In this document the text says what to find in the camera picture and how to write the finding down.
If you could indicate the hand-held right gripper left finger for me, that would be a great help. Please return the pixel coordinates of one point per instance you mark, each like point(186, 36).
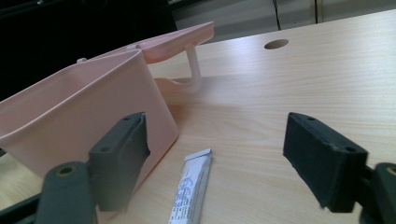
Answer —
point(116, 161)

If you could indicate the white ointment tube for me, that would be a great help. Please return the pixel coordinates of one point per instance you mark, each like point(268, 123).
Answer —
point(193, 189)

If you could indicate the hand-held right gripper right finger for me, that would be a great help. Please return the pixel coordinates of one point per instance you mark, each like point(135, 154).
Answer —
point(323, 161)

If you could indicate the pink plastic box with lid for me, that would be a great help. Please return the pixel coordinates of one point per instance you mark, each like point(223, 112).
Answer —
point(93, 102)

